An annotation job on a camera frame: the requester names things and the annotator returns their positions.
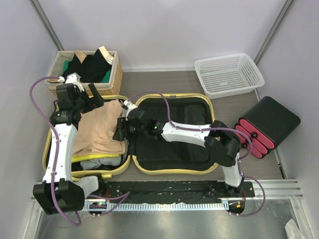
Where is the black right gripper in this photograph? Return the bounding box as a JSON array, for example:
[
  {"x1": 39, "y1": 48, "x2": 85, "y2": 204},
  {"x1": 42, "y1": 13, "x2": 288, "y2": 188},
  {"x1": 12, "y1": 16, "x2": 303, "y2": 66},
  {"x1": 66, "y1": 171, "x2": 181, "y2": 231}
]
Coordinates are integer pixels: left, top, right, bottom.
[{"x1": 113, "y1": 118, "x2": 147, "y2": 142}]

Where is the beige garment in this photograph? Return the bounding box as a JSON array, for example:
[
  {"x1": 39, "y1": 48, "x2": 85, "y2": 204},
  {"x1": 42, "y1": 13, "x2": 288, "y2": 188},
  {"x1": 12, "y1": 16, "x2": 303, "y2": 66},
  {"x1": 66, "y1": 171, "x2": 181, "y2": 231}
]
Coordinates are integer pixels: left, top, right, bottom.
[{"x1": 73, "y1": 100, "x2": 126, "y2": 158}]

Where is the yellow hard-shell suitcase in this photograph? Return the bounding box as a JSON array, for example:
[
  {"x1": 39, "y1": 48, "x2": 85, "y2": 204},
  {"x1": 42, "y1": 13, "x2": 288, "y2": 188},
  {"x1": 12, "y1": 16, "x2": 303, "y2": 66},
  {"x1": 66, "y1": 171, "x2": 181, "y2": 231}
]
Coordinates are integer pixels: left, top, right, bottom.
[{"x1": 71, "y1": 93, "x2": 218, "y2": 180}]

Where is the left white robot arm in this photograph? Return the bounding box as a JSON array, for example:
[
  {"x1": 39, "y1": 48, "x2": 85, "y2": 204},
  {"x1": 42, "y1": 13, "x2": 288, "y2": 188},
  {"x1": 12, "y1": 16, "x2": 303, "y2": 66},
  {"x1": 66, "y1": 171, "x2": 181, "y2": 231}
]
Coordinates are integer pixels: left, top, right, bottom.
[{"x1": 33, "y1": 83, "x2": 106, "y2": 215}]

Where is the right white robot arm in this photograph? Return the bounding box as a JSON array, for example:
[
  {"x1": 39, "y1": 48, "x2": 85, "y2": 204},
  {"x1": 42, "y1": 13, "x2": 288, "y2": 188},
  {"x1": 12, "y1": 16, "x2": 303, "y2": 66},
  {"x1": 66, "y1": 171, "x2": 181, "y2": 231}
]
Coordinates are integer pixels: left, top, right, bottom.
[{"x1": 113, "y1": 104, "x2": 243, "y2": 197}]

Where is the woven wicker basket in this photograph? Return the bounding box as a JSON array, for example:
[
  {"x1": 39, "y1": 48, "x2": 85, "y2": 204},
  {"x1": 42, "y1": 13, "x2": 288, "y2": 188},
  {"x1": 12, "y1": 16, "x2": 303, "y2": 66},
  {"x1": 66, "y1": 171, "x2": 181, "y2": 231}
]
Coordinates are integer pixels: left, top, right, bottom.
[{"x1": 45, "y1": 47, "x2": 123, "y2": 96}]

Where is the black clothing in basket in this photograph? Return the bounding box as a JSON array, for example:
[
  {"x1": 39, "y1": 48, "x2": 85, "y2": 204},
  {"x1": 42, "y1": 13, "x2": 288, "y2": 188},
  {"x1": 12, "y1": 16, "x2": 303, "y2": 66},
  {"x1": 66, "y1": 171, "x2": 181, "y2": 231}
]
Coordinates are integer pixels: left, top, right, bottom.
[{"x1": 62, "y1": 50, "x2": 112, "y2": 83}]

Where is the beige item with white tag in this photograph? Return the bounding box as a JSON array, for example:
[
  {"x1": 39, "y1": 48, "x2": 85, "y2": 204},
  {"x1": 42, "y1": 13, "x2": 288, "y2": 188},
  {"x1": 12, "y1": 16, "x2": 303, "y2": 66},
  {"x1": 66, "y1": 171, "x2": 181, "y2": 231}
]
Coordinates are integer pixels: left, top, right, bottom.
[{"x1": 98, "y1": 46, "x2": 114, "y2": 65}]

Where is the green cloth in basket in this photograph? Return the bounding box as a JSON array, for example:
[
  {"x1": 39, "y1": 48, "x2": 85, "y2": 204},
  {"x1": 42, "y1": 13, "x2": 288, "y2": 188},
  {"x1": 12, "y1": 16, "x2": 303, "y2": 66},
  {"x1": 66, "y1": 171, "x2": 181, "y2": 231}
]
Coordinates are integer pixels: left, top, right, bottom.
[{"x1": 62, "y1": 60, "x2": 112, "y2": 83}]

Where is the beige shoe insole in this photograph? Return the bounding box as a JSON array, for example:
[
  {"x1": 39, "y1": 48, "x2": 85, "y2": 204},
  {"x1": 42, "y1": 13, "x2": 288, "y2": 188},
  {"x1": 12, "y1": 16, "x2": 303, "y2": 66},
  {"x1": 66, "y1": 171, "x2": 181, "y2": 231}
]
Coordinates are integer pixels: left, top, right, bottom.
[{"x1": 48, "y1": 78, "x2": 59, "y2": 83}]

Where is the white plastic mesh basket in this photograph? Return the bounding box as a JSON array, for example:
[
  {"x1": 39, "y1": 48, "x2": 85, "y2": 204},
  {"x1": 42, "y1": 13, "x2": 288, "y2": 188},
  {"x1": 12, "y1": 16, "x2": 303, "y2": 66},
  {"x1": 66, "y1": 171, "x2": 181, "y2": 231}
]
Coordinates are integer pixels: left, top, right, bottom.
[{"x1": 194, "y1": 53, "x2": 265, "y2": 99}]

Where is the black and pink drawer box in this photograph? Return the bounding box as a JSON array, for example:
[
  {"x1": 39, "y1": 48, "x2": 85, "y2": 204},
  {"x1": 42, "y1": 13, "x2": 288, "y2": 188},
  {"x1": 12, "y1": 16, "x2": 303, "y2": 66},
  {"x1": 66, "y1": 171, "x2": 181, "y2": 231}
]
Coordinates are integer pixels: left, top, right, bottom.
[{"x1": 234, "y1": 96, "x2": 301, "y2": 158}]

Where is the crumpled white plastic bag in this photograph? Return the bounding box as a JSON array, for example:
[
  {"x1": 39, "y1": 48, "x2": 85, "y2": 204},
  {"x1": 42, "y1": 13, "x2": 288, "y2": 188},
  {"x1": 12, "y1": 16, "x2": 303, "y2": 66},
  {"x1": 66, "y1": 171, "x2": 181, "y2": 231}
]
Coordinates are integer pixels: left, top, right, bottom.
[{"x1": 285, "y1": 219, "x2": 304, "y2": 239}]

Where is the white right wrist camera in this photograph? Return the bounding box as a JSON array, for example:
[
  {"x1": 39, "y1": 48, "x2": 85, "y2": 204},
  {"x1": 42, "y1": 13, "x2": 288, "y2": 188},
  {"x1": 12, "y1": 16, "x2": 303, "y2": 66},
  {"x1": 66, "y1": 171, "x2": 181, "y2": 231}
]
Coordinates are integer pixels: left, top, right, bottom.
[{"x1": 122, "y1": 100, "x2": 137, "y2": 118}]

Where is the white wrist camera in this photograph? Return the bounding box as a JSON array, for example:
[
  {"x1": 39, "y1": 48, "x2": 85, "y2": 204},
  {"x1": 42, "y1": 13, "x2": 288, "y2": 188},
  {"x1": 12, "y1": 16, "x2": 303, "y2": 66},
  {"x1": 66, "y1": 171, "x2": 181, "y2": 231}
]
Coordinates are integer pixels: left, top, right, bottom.
[
  {"x1": 122, "y1": 100, "x2": 137, "y2": 118},
  {"x1": 58, "y1": 73, "x2": 85, "y2": 92}
]

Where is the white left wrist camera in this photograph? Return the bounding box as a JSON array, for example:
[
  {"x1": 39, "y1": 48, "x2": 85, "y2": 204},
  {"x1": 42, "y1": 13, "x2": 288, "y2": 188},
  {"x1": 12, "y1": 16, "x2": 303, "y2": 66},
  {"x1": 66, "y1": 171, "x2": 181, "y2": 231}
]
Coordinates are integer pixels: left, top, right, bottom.
[{"x1": 58, "y1": 73, "x2": 85, "y2": 92}]

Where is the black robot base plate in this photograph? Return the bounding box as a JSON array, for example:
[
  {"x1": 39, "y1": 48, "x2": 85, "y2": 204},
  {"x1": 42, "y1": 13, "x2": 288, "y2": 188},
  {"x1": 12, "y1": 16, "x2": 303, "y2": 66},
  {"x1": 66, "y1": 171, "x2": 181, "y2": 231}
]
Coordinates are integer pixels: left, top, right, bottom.
[{"x1": 93, "y1": 180, "x2": 255, "y2": 204}]

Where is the white slotted cable duct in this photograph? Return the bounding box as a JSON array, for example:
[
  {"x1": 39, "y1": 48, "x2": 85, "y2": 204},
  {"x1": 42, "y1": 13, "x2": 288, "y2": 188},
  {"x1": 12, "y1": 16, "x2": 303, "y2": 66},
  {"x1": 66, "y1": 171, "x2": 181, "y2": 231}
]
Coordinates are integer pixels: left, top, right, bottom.
[{"x1": 82, "y1": 202, "x2": 229, "y2": 213}]

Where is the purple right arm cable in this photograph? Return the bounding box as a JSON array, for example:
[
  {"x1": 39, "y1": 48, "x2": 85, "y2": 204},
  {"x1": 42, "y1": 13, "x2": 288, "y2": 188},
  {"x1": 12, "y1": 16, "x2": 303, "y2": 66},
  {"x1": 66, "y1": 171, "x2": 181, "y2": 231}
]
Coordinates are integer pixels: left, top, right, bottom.
[{"x1": 124, "y1": 91, "x2": 266, "y2": 217}]

